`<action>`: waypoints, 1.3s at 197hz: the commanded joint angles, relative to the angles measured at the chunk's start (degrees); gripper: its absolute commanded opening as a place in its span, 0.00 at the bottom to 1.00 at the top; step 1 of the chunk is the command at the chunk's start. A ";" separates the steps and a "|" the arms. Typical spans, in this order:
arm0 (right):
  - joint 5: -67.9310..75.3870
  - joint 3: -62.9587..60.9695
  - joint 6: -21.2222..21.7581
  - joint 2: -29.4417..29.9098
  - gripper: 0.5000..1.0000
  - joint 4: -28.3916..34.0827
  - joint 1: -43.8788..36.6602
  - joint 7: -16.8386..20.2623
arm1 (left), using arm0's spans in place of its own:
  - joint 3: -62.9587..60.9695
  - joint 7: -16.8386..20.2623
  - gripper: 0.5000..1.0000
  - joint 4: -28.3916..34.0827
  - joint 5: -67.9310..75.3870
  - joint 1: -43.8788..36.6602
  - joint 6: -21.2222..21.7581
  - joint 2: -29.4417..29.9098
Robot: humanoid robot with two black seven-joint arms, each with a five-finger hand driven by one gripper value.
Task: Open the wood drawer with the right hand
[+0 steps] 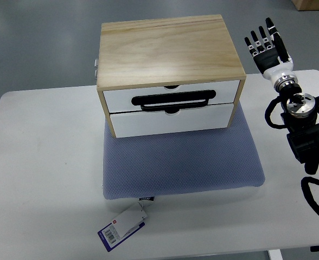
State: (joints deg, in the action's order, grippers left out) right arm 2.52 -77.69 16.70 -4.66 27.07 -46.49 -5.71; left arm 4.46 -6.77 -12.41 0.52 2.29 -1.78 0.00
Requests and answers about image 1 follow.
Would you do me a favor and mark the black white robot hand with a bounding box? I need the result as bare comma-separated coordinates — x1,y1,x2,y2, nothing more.
244,17,298,92

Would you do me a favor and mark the black drawer handle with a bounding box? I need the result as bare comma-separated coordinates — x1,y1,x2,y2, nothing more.
131,90,216,114

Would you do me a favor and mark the white drawer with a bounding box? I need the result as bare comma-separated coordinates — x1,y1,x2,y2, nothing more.
110,103,234,138
104,80,239,113

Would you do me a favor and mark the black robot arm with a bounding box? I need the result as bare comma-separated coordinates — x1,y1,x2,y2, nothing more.
265,80,319,216

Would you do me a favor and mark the wooden drawer cabinet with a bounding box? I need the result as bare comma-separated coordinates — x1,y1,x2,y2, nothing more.
97,15,246,137

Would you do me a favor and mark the cardboard box corner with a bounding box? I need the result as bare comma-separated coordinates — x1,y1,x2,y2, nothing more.
292,0,319,11

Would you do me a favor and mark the blue mesh cushion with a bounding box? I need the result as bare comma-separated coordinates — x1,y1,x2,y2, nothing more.
103,107,265,200

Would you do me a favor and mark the metal latch on cabinet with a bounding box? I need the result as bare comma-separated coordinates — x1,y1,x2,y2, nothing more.
94,58,99,79

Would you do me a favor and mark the white table leg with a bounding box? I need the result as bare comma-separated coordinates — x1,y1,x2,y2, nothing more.
267,249,283,260

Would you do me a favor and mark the white blue product tag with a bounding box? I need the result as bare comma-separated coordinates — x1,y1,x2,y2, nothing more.
98,202,148,252

